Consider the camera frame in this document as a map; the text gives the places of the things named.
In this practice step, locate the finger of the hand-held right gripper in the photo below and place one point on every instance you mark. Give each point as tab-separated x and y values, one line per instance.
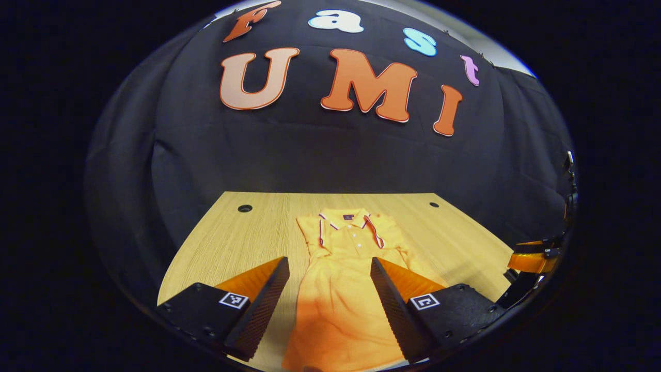
532	261

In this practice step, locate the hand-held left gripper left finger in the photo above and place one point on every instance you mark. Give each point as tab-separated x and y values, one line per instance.
263	305

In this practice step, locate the orange polo T-shirt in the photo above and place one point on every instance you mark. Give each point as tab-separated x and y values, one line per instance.
335	310

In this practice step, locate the black backdrop cloth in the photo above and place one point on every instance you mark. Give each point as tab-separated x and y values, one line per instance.
335	155

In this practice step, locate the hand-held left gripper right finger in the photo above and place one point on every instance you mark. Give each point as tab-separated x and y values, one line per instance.
392	310

